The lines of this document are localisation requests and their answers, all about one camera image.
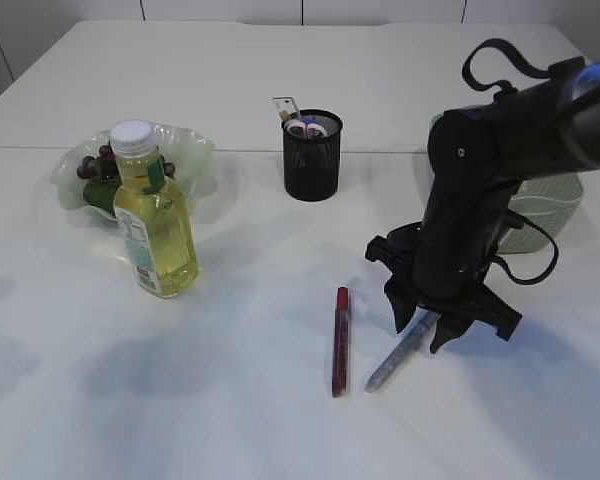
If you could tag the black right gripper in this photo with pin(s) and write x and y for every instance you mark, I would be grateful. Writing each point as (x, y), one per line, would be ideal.
(425, 275)

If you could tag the silver glitter pen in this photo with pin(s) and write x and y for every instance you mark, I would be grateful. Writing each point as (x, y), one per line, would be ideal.
(408, 345)

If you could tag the red glitter pen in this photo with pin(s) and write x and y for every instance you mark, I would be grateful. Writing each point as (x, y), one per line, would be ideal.
(341, 339)

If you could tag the pink small scissors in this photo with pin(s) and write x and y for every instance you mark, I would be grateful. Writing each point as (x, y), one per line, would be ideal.
(295, 127)

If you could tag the clear plastic ruler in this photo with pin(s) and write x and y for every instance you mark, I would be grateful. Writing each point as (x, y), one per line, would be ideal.
(276, 103)

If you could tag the yellow tea drink bottle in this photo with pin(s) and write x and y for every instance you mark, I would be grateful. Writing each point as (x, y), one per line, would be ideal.
(151, 212)

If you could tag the purple grape bunch with leaf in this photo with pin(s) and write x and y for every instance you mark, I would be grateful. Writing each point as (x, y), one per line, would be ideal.
(102, 178)

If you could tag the blue black right robot arm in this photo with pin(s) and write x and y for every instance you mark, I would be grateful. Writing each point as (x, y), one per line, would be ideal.
(570, 95)

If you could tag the green plastic woven basket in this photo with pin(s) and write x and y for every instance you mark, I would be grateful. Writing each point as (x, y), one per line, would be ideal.
(540, 215)

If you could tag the black mesh pen holder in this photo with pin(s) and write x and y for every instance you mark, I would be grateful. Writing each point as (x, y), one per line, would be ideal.
(311, 166)

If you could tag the green wavy glass plate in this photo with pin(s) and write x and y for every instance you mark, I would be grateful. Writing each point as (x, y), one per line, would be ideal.
(191, 153)

